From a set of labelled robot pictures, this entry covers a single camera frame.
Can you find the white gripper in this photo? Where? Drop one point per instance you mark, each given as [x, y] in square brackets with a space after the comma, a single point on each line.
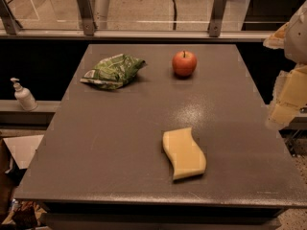
[297, 38]

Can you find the yellow wavy sponge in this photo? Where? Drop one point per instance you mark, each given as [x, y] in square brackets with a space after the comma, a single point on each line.
[184, 153]

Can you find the green jalapeno chip bag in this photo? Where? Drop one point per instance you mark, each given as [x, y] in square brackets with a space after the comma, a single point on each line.
[114, 72]

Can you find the red apple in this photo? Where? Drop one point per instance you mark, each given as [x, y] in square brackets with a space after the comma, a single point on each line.
[184, 63]

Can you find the white pump dispenser bottle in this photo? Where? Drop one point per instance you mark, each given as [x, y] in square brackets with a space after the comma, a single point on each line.
[24, 96]

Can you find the open cardboard box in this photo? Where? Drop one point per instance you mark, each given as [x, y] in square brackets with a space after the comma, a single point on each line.
[21, 151]

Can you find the right metal railing bracket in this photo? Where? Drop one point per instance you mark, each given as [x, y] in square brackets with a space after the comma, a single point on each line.
[216, 19]

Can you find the metal railing bracket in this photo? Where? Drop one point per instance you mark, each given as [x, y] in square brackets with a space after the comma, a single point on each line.
[87, 17]
[216, 19]

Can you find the left metal railing bracket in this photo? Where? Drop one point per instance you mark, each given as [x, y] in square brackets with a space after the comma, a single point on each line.
[87, 17]

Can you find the metal window rail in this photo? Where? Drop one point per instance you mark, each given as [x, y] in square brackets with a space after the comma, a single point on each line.
[241, 36]

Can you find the far left metal bracket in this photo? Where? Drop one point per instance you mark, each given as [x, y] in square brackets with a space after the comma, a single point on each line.
[11, 24]

